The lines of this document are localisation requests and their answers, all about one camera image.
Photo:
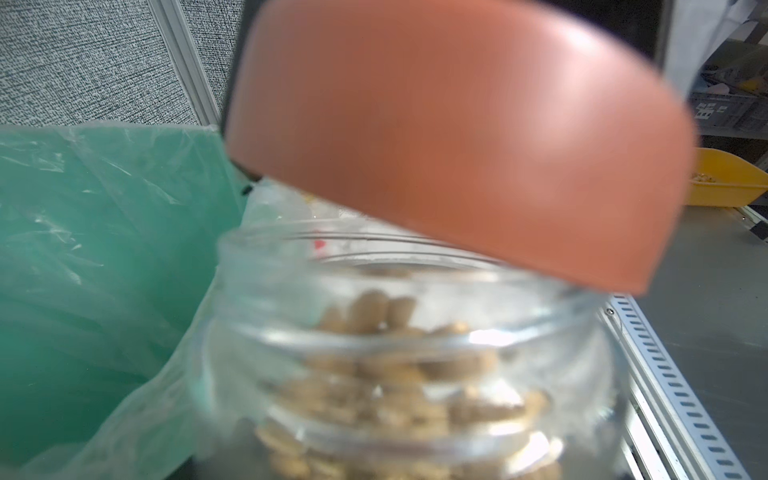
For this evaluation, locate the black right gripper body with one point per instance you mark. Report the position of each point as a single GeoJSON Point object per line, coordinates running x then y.
{"type": "Point", "coordinates": [642, 24]}

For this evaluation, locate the clear plastic bin liner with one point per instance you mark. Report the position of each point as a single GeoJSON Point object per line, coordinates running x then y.
{"type": "Point", "coordinates": [120, 360]}

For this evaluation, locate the orange-lidded peanut jar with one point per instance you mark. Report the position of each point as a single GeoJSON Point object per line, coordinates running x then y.
{"type": "Point", "coordinates": [342, 349]}

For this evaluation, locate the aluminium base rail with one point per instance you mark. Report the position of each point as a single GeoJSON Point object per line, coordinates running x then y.
{"type": "Point", "coordinates": [669, 434]}

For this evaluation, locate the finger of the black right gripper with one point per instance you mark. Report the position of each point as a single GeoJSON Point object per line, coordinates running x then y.
{"type": "Point", "coordinates": [250, 10]}

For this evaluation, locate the yellow tray outside cell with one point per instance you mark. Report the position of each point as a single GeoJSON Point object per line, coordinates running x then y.
{"type": "Point", "coordinates": [722, 179]}

